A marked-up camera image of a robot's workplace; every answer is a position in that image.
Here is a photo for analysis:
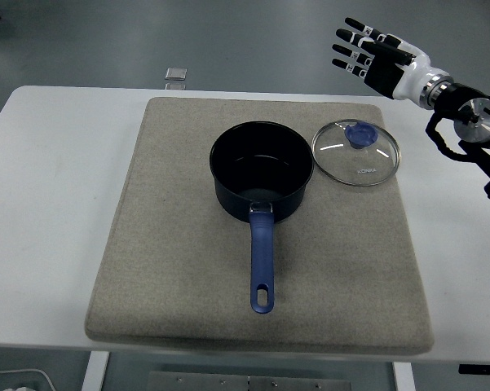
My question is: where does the dark blue saucepan blue handle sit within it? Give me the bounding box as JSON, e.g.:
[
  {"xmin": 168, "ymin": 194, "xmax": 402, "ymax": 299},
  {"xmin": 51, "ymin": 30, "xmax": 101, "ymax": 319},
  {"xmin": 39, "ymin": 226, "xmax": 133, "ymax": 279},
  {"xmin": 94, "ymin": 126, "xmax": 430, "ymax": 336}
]
[{"xmin": 209, "ymin": 120, "xmax": 316, "ymax": 314}]

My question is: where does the white table leg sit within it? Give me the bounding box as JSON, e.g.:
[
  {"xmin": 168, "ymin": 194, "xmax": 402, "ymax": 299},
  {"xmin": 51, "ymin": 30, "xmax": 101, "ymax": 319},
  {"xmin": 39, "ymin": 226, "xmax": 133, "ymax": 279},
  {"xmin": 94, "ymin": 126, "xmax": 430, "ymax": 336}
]
[
  {"xmin": 81, "ymin": 350, "xmax": 110, "ymax": 391},
  {"xmin": 392, "ymin": 361, "xmax": 417, "ymax": 391}
]

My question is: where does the white rounded bin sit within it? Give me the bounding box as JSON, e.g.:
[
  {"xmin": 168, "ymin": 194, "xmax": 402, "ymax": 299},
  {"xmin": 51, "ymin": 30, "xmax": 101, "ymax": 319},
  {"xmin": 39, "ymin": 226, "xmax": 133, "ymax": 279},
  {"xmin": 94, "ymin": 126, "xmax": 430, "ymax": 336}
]
[{"xmin": 0, "ymin": 368, "xmax": 55, "ymax": 391}]

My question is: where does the glass pot lid blue knob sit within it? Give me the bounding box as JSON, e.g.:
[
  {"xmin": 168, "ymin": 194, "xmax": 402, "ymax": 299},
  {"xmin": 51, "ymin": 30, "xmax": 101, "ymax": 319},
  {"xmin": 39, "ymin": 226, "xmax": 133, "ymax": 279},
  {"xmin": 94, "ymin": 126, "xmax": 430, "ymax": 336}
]
[{"xmin": 311, "ymin": 118, "xmax": 403, "ymax": 188}]

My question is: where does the beige fabric mat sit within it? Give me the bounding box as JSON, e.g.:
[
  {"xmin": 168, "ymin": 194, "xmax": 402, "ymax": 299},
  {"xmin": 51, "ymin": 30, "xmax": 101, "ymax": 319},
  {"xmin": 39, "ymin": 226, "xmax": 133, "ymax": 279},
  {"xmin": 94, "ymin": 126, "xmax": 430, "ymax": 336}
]
[{"xmin": 84, "ymin": 96, "xmax": 435, "ymax": 354}]

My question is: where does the grey metal plate with screws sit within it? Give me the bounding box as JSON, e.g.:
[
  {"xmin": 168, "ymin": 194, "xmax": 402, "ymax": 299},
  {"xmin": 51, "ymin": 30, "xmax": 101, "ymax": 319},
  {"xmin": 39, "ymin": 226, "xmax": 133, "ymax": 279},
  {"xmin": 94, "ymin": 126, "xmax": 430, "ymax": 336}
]
[{"xmin": 148, "ymin": 370, "xmax": 351, "ymax": 391}]

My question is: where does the black flat bar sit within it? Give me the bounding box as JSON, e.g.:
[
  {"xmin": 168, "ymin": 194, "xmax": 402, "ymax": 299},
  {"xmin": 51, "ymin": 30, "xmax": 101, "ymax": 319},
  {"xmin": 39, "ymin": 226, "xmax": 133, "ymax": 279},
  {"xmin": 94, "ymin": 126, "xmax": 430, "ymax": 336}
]
[{"xmin": 458, "ymin": 363, "xmax": 490, "ymax": 375}]

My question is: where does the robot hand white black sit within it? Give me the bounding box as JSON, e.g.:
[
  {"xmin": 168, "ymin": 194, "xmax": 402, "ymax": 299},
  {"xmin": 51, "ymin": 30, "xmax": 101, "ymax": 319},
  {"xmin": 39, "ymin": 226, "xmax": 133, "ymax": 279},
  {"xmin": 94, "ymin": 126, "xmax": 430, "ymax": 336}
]
[{"xmin": 331, "ymin": 16, "xmax": 449, "ymax": 102}]

